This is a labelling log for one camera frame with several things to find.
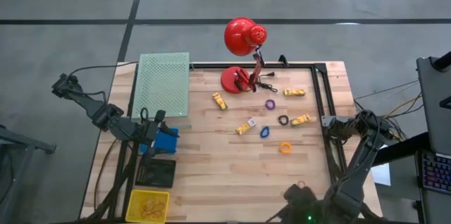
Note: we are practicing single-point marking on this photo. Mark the grey metal stand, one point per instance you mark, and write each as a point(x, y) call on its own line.
point(21, 143)

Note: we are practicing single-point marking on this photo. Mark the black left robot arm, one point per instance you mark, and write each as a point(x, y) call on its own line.
point(105, 116)

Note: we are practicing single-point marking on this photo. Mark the black spiral wrist coil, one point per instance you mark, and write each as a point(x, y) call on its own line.
point(279, 120)

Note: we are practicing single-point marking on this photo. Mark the white paper sheet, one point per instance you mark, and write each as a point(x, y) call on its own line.
point(382, 176)

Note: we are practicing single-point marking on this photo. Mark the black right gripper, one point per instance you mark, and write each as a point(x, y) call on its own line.
point(301, 199)

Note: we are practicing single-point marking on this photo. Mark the grey laptop with lit keyboard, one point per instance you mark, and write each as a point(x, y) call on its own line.
point(435, 111)

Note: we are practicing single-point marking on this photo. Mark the red desk lamp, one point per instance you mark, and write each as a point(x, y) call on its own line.
point(243, 37)

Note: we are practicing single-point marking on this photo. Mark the blue spiral wrist coil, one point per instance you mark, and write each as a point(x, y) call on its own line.
point(261, 133)

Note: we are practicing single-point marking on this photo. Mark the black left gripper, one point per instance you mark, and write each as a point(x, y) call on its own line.
point(149, 132)

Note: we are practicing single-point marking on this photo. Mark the purple spiral wrist coil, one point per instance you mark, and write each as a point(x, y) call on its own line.
point(266, 105)

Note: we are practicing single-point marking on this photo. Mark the black plastic basket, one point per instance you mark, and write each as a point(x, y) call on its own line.
point(158, 174)

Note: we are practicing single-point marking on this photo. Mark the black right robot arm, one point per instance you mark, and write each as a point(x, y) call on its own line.
point(363, 160)

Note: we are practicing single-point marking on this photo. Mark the orange spiral wrist coil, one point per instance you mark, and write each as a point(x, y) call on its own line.
point(281, 148)

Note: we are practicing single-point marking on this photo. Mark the green perforated metal shelf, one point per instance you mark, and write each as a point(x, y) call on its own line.
point(162, 76)

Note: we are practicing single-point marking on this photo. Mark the yellow crayon pack white end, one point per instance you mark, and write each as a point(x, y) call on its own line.
point(245, 127)

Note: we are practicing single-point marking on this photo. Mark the yellow plastic basket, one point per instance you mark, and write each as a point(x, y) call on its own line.
point(132, 213)

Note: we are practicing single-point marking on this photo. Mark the black aluminium table frame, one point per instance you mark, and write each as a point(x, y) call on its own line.
point(246, 65)

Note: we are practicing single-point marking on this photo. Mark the blue plastic basket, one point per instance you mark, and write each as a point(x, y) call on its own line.
point(168, 142)

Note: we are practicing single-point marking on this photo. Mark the black desk edge bar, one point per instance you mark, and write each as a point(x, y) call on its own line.
point(398, 148)

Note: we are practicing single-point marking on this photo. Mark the black clamp knob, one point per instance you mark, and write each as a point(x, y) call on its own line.
point(283, 60)

